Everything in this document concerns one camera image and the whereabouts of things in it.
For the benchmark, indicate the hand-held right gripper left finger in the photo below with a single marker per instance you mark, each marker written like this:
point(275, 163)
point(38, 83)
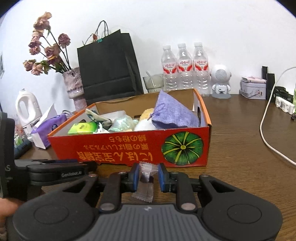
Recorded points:
point(134, 178)

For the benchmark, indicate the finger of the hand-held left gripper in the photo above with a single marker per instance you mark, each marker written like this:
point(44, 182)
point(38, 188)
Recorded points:
point(46, 162)
point(69, 172)

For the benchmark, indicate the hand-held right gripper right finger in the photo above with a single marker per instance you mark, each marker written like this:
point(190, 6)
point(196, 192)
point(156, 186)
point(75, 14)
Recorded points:
point(163, 178)

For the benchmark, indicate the clear candy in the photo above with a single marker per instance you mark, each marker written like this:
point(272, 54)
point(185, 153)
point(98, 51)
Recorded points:
point(144, 186)

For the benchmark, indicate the red cardboard box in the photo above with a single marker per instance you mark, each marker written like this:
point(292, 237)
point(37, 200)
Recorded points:
point(129, 148)

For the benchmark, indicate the green tissue packet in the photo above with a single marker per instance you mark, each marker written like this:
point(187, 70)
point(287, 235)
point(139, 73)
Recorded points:
point(82, 128)

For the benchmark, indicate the translucent cotton swab box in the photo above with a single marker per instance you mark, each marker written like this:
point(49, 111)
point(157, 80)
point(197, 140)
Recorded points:
point(121, 124)

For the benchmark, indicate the patterned green white pouch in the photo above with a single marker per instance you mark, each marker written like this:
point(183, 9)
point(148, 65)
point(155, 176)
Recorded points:
point(97, 118)

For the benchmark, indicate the white plastic bag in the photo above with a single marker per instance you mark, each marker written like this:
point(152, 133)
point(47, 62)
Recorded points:
point(115, 114)

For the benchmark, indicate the person's left hand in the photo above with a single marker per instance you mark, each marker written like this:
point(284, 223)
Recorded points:
point(8, 206)

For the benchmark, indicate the dark glasses case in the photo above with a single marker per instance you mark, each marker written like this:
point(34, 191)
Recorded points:
point(23, 150)

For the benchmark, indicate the purple tissue pack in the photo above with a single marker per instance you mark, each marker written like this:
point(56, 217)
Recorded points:
point(49, 129)

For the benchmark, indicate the white plastic milk jug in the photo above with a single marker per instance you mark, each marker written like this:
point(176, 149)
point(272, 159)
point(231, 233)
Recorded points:
point(27, 111)

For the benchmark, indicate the purple fuzzy vase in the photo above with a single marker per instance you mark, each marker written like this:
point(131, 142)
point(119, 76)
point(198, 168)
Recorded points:
point(75, 88)

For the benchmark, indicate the glass cup with spoon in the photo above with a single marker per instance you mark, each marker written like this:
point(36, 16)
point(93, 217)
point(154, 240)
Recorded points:
point(153, 83)

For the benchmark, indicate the clear water bottle red label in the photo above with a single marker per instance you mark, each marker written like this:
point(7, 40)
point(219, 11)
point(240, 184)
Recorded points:
point(185, 68)
point(201, 69)
point(170, 69)

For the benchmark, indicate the black paper bag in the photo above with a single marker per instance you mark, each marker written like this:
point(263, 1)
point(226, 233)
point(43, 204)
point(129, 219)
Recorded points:
point(106, 69)

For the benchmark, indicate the white robot speaker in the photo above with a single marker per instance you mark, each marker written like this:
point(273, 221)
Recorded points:
point(220, 81)

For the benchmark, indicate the dried flower bouquet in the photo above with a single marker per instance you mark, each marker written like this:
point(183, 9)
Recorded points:
point(46, 48)

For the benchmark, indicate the printed tin box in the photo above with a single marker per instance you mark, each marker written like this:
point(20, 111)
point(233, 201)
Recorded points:
point(253, 89)

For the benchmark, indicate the green binder clip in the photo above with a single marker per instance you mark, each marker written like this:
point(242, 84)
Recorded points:
point(98, 39)

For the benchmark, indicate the small black boxes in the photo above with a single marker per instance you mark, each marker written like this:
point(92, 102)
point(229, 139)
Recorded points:
point(268, 81)

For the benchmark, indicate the white power strip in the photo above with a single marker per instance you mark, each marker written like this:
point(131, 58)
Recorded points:
point(285, 103)

